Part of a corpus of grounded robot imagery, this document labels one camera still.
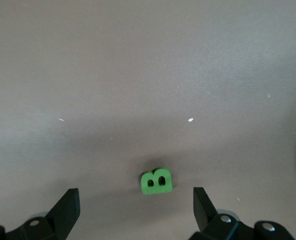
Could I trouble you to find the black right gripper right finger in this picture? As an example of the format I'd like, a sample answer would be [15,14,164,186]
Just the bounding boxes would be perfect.
[189,186,296,240]

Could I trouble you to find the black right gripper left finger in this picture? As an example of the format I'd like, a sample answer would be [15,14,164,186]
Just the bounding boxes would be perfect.
[0,188,81,240]

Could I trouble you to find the green wooden letter B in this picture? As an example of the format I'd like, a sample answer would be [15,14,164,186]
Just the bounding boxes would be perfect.
[139,168,174,196]

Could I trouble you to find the brown table mat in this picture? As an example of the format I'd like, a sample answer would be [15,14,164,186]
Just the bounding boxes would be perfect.
[0,0,296,240]

